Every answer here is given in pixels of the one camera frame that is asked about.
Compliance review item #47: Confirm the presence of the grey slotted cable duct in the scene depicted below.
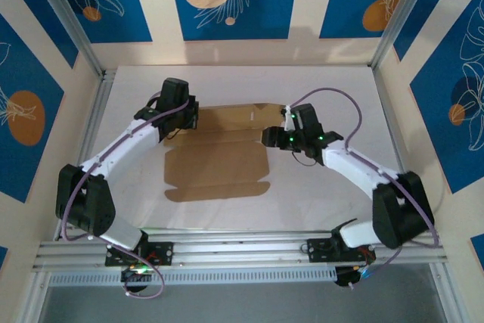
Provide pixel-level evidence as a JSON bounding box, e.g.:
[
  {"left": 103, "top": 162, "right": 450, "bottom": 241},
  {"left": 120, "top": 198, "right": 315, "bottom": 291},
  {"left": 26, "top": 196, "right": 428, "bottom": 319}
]
[{"left": 47, "top": 266, "right": 337, "bottom": 287}]

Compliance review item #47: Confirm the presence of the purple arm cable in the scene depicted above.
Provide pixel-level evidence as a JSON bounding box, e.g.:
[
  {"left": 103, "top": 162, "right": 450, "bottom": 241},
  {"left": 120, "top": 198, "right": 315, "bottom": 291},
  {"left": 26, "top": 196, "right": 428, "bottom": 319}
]
[
  {"left": 289, "top": 87, "right": 440, "bottom": 277},
  {"left": 60, "top": 90, "right": 190, "bottom": 298}
]

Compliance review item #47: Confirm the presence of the thin aluminium rail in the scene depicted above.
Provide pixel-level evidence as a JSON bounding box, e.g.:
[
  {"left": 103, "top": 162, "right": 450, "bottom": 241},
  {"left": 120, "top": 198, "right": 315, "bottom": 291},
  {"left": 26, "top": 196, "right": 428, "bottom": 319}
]
[{"left": 101, "top": 61, "right": 375, "bottom": 70}]

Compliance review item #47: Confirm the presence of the brown cardboard box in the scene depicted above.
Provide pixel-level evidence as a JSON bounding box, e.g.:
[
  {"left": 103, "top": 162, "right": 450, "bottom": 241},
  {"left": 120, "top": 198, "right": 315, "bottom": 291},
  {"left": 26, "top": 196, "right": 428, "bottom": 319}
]
[{"left": 163, "top": 101, "right": 292, "bottom": 203}]

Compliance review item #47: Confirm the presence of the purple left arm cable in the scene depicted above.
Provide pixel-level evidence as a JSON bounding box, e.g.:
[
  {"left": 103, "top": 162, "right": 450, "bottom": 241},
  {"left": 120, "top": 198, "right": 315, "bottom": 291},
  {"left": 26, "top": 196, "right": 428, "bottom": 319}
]
[{"left": 60, "top": 90, "right": 190, "bottom": 298}]

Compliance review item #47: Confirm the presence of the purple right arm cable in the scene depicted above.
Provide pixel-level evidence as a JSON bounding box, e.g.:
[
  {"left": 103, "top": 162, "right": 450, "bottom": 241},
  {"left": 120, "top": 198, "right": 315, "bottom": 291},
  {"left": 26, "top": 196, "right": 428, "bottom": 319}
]
[{"left": 289, "top": 87, "right": 440, "bottom": 277}]

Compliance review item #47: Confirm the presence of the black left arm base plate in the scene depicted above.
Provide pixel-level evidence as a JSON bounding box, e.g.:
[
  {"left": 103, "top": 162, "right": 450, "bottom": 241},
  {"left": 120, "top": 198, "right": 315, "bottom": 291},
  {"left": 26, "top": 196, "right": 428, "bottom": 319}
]
[{"left": 104, "top": 241, "right": 175, "bottom": 267}]

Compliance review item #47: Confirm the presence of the aluminium side rail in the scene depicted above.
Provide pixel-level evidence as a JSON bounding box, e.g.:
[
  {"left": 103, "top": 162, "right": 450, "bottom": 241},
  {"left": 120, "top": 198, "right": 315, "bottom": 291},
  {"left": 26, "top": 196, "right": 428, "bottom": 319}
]
[{"left": 54, "top": 69, "right": 116, "bottom": 241}]

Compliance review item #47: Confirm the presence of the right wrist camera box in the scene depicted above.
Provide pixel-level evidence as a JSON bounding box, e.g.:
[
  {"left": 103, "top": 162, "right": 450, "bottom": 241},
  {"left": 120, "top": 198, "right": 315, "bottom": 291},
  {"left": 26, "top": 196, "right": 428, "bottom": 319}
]
[{"left": 281, "top": 105, "right": 296, "bottom": 131}]

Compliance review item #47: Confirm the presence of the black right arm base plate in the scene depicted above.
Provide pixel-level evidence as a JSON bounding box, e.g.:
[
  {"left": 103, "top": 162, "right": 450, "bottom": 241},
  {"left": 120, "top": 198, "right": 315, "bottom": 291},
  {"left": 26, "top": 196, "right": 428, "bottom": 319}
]
[{"left": 306, "top": 238, "right": 377, "bottom": 263}]

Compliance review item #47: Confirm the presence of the aluminium mounting rail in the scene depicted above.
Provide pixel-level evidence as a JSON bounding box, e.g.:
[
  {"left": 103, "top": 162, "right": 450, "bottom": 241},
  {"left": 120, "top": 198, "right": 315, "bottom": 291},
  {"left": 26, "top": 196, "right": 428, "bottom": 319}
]
[{"left": 32, "top": 228, "right": 449, "bottom": 273}]

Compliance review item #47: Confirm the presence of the aluminium frame post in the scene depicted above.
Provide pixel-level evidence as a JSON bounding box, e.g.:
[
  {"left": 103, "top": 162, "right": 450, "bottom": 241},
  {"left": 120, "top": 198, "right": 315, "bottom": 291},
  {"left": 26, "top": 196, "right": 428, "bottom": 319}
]
[
  {"left": 26, "top": 0, "right": 107, "bottom": 80},
  {"left": 368, "top": 0, "right": 468, "bottom": 70}
]

